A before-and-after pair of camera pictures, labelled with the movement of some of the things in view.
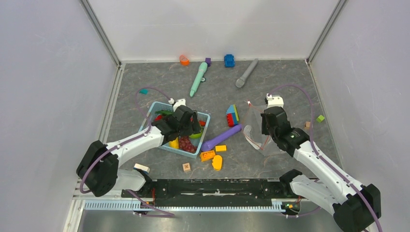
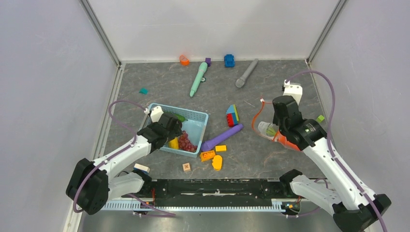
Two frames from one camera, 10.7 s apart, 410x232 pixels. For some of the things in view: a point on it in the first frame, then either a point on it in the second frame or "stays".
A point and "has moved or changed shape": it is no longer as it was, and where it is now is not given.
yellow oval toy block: (217, 162) stays
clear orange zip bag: (253, 131) has moved or changed shape
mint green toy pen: (203, 67) stays
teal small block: (144, 91) stays
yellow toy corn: (174, 143) stays
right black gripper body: (268, 130) to (282, 126)
